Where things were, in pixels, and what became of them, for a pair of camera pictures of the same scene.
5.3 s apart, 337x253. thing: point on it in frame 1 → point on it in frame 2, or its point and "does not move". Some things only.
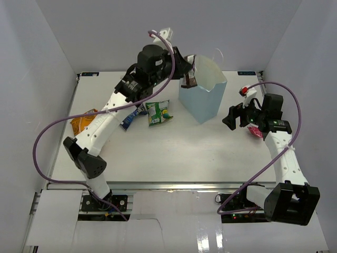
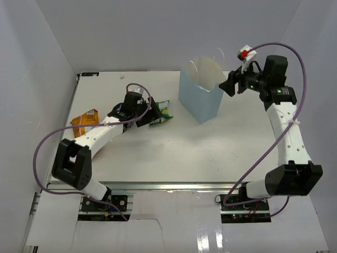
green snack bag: (158, 112) does not move
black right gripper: (235, 112) → (237, 76)
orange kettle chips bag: (79, 124) does not move
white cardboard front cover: (160, 221) does not move
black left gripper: (182, 65) → (154, 114)
